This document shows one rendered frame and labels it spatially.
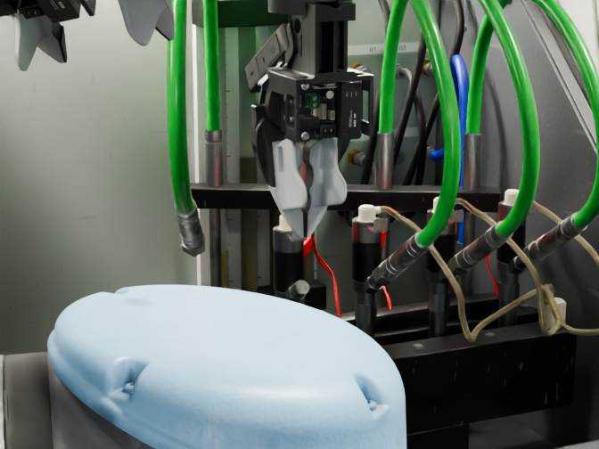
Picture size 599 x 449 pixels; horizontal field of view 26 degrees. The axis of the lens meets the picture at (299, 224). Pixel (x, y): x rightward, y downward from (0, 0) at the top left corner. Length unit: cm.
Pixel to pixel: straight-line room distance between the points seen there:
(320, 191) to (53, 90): 36
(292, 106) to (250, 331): 68
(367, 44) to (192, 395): 114
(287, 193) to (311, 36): 15
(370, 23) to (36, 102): 39
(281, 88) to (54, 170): 39
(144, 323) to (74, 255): 101
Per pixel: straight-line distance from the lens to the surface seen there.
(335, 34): 106
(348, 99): 108
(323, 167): 114
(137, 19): 83
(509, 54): 112
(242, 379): 38
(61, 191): 141
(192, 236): 108
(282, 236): 118
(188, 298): 45
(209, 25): 132
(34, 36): 88
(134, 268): 145
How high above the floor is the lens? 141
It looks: 15 degrees down
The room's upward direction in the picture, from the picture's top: straight up
